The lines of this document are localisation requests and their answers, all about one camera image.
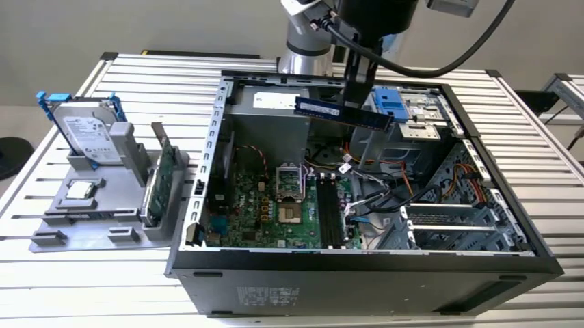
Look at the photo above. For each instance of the black round base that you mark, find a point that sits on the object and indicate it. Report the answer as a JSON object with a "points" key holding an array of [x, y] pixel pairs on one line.
{"points": [[14, 153]]}

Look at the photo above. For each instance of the green motherboard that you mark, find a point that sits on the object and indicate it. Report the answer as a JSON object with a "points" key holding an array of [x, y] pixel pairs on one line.
{"points": [[256, 225]]}

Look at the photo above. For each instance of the black case fan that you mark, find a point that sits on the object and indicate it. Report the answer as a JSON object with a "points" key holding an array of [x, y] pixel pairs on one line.
{"points": [[225, 177]]}

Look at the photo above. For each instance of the grey power supply unit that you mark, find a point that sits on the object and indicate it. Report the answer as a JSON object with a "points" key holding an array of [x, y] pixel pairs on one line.
{"points": [[269, 136]]}

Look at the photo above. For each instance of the grey parts rack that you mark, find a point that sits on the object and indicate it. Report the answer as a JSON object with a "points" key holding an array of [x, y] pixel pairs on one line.
{"points": [[117, 194]]}

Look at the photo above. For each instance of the blue rear port block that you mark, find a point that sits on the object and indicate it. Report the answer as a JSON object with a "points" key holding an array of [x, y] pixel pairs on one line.
{"points": [[220, 225]]}

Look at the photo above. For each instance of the blue plastic drive bracket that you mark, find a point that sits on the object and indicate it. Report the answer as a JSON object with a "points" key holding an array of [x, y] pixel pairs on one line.
{"points": [[392, 106]]}

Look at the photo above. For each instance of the green graphics card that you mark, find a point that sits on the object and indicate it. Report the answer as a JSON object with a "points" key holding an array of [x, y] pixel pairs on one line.
{"points": [[162, 184]]}

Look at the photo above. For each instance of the silver disk bay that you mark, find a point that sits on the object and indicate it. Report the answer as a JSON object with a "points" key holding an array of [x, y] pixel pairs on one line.
{"points": [[438, 206]]}

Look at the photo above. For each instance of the RAM slot black clips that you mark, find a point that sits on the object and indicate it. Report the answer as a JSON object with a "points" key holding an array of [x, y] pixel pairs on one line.
{"points": [[334, 212], [323, 212]]}

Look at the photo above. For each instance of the silver CPU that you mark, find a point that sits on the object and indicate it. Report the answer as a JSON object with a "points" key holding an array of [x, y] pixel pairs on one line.
{"points": [[81, 189]]}

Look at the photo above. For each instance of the CPU socket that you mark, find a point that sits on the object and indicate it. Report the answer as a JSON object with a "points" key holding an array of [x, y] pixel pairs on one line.
{"points": [[292, 213]]}

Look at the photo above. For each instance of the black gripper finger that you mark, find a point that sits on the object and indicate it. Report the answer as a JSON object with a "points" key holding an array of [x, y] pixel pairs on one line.
{"points": [[372, 85], [352, 85]]}

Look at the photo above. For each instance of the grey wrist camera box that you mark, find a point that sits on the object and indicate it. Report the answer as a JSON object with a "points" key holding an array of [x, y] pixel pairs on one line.
{"points": [[299, 7], [452, 7]]}

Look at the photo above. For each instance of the silver drive cage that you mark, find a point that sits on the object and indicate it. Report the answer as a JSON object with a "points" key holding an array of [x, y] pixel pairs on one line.
{"points": [[388, 147]]}

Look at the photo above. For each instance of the RAM slot white clips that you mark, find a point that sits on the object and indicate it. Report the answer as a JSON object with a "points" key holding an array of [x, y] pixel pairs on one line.
{"points": [[340, 212], [328, 212]]}

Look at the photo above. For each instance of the hard disk in blue carrier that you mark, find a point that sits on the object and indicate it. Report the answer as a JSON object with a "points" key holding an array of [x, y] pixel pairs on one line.
{"points": [[82, 126]]}

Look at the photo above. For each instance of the black PC case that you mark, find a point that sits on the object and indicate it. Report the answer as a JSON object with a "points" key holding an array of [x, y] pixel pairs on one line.
{"points": [[366, 287]]}

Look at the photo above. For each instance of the metal slat side table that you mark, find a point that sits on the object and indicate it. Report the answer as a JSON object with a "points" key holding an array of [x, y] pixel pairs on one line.
{"points": [[566, 85]]}

